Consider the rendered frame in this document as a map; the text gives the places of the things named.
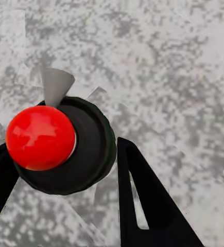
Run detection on insectifuge atomizer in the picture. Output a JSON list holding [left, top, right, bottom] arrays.
[[6, 68, 117, 196]]

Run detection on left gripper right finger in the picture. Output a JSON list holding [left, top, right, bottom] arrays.
[[117, 137, 204, 247]]

